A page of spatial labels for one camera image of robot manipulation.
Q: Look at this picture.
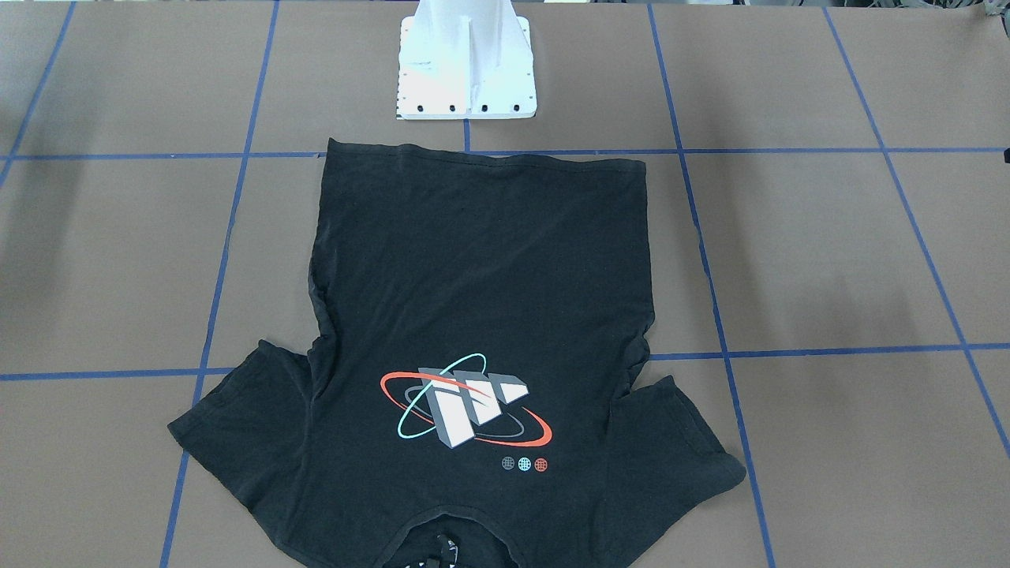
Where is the black graphic t-shirt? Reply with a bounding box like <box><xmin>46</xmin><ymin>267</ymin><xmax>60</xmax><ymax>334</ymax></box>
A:
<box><xmin>169</xmin><ymin>140</ymin><xmax>746</xmax><ymax>567</ymax></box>

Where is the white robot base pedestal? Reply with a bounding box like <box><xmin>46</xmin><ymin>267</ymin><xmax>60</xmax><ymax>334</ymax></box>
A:
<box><xmin>396</xmin><ymin>1</ymin><xmax>538</xmax><ymax>120</ymax></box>

